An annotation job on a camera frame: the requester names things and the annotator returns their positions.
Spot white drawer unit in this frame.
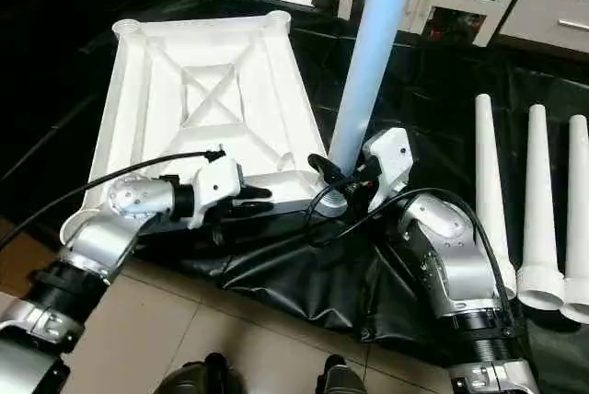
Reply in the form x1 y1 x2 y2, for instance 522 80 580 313
498 0 589 53

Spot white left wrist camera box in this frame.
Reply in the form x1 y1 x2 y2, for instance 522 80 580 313
188 154 245 229

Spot white plastic table top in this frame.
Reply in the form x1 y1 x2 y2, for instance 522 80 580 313
59 10 350 252

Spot white plastic table leg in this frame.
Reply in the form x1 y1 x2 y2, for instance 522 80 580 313
561 114 589 325
514 103 566 311
317 0 418 219
473 93 519 303

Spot black mat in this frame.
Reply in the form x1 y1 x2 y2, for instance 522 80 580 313
0 0 589 394

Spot white glass door cabinet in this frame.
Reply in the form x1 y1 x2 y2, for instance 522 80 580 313
337 0 539 48

